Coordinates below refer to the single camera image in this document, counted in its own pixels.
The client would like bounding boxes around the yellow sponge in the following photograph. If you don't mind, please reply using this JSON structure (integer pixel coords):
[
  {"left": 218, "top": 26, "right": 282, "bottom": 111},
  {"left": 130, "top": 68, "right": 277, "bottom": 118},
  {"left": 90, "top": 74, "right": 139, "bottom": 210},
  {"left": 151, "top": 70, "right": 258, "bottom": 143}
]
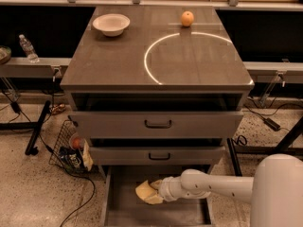
[{"left": 135, "top": 181, "right": 157, "bottom": 201}]

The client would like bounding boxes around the black cabinet leg right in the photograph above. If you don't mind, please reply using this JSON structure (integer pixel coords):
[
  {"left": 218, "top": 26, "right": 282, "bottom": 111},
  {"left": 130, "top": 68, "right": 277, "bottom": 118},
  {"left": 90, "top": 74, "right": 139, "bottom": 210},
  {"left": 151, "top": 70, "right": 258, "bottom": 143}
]
[{"left": 227, "top": 138, "right": 242, "bottom": 177}]

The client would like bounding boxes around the clear plastic water bottle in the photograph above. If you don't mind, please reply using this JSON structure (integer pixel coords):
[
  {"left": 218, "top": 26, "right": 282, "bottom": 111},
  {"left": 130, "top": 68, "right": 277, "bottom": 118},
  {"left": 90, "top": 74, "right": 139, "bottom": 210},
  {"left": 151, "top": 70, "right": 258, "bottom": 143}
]
[{"left": 19, "top": 34, "right": 40, "bottom": 63}]

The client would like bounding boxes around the black floor cable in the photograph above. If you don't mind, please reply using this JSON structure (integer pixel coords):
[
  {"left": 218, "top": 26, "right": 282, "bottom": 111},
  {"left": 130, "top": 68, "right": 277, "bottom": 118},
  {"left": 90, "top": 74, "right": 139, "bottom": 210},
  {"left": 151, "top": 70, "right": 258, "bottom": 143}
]
[{"left": 37, "top": 132, "right": 97, "bottom": 227}]

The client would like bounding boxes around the dark bowl at left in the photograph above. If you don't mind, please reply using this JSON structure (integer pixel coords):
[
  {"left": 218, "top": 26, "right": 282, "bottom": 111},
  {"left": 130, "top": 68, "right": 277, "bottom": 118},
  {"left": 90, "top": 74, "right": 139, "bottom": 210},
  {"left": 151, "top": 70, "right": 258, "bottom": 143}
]
[{"left": 0, "top": 46, "right": 11, "bottom": 64}]

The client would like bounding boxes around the bottom open grey drawer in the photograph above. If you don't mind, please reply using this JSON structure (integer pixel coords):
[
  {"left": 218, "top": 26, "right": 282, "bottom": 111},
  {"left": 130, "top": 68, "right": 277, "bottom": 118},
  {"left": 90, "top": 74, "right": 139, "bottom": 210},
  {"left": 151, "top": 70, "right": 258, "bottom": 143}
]
[{"left": 100, "top": 166, "right": 214, "bottom": 227}]

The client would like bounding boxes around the orange fruit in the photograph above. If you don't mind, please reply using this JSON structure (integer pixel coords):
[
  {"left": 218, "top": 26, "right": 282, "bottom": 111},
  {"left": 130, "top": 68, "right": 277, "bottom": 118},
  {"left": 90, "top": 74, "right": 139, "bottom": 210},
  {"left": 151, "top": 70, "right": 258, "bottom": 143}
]
[{"left": 181, "top": 11, "right": 194, "bottom": 26}]

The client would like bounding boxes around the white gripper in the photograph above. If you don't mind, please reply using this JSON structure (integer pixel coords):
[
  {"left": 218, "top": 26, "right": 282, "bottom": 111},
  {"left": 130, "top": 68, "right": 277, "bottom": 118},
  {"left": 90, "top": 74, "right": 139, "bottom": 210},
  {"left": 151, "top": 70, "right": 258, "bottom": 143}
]
[{"left": 144, "top": 177, "right": 183, "bottom": 205}]

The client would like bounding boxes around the grey drawer cabinet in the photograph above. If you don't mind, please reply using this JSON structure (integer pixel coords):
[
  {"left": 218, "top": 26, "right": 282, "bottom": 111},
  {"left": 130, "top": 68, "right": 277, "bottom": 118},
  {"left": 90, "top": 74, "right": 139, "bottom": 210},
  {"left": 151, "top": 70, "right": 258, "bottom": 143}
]
[{"left": 61, "top": 6, "right": 254, "bottom": 172}]

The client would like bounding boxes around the wire basket with items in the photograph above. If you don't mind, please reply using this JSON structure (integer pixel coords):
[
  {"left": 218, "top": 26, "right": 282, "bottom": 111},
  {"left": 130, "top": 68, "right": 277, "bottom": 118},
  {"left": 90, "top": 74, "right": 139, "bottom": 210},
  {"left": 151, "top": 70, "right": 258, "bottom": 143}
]
[{"left": 49, "top": 120, "right": 93, "bottom": 174}]

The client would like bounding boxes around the top grey drawer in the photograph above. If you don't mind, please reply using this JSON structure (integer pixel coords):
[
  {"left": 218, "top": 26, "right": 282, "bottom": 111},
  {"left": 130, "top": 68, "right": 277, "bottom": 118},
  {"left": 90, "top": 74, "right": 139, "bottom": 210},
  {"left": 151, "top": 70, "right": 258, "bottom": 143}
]
[{"left": 70, "top": 112, "right": 243, "bottom": 139}]

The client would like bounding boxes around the middle grey drawer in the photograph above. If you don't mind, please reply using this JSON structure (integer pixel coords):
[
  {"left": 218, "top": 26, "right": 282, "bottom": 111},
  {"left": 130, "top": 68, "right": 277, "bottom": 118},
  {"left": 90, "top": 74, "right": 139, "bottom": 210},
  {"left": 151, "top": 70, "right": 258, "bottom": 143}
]
[{"left": 90, "top": 147, "right": 224, "bottom": 166}]

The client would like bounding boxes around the black power adapter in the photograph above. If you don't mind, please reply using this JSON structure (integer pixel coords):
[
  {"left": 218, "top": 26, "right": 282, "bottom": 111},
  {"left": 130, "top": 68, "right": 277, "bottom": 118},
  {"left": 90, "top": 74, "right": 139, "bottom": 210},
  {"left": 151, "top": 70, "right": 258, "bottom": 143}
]
[{"left": 263, "top": 118, "right": 280, "bottom": 131}]

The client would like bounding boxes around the black table leg left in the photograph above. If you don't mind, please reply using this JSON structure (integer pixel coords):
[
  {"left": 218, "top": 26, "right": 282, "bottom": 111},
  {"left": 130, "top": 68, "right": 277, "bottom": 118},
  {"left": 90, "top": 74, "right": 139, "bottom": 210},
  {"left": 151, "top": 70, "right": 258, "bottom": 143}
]
[{"left": 25, "top": 100, "right": 50, "bottom": 156}]

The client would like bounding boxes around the white bowl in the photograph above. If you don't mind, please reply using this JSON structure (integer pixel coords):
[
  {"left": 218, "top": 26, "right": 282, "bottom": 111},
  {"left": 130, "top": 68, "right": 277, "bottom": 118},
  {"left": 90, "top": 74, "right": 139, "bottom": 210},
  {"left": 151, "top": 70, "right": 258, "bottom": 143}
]
[{"left": 93, "top": 13, "right": 130, "bottom": 37}]

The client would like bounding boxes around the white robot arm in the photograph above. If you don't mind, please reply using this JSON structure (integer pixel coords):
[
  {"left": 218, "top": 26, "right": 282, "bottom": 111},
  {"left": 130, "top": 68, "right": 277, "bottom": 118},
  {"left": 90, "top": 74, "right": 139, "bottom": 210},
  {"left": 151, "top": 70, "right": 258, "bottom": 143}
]
[{"left": 136, "top": 154, "right": 303, "bottom": 227}]

